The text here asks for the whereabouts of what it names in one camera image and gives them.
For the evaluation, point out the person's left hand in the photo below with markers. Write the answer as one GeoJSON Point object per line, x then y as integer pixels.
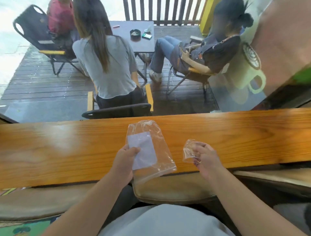
{"type": "Point", "coordinates": [124, 163]}

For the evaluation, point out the person's right hand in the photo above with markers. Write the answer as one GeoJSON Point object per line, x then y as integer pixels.
{"type": "Point", "coordinates": [208, 159]}

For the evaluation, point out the person's right fingers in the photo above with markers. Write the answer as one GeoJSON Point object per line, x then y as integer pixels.
{"type": "Point", "coordinates": [200, 152]}

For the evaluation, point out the person's left thumb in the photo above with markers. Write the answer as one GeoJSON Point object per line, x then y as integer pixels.
{"type": "Point", "coordinates": [134, 151]}

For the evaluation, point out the small clear plastic wrapper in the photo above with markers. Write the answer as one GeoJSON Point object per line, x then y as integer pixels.
{"type": "Point", "coordinates": [190, 150]}

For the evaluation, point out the clear zip bag white label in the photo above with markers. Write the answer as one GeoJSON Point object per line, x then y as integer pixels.
{"type": "Point", "coordinates": [151, 150]}

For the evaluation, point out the person's right forearm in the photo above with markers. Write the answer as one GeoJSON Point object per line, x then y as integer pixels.
{"type": "Point", "coordinates": [245, 206]}

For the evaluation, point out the person's left forearm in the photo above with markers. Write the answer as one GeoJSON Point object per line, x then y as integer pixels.
{"type": "Point", "coordinates": [90, 206]}

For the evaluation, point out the black chair yellow armrests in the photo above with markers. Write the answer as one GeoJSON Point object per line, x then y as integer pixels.
{"type": "Point", "coordinates": [116, 112]}

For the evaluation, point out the brown cushioned stool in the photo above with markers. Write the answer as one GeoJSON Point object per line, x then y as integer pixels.
{"type": "Point", "coordinates": [175, 188]}
{"type": "Point", "coordinates": [279, 178]}
{"type": "Point", "coordinates": [48, 201]}

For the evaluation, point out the light grey shirt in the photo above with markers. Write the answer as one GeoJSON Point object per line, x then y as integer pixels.
{"type": "Point", "coordinates": [165, 222]}

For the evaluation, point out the dark square table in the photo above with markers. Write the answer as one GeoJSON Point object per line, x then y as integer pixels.
{"type": "Point", "coordinates": [126, 36]}

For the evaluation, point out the green packet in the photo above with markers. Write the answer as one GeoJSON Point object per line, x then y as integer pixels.
{"type": "Point", "coordinates": [147, 36]}

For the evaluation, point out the black ashtray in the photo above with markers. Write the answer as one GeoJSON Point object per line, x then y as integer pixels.
{"type": "Point", "coordinates": [135, 34]}

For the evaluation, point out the green patterned mat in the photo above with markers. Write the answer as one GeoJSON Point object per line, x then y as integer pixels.
{"type": "Point", "coordinates": [21, 228]}

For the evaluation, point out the dark wooden railing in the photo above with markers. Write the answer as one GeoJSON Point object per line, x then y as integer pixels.
{"type": "Point", "coordinates": [165, 11]}

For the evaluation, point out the black folding chair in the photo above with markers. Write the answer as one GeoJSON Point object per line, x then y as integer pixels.
{"type": "Point", "coordinates": [31, 29]}

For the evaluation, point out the metal frame chair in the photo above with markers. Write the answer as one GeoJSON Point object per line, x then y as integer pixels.
{"type": "Point", "coordinates": [192, 77]}

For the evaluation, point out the yellow post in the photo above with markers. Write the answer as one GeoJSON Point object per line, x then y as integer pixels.
{"type": "Point", "coordinates": [209, 17]}

